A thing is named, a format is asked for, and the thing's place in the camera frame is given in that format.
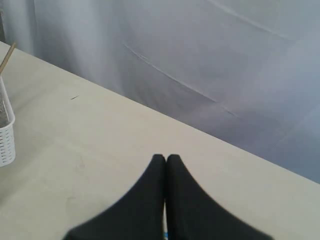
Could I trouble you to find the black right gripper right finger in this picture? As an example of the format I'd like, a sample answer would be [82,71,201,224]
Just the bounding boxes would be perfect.
[165,154,272,240]

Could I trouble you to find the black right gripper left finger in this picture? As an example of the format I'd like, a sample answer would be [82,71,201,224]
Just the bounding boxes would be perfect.
[64,154,166,240]

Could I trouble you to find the white woven plastic basket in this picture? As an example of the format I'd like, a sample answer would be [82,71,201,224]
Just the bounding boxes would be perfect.
[0,77,16,167]

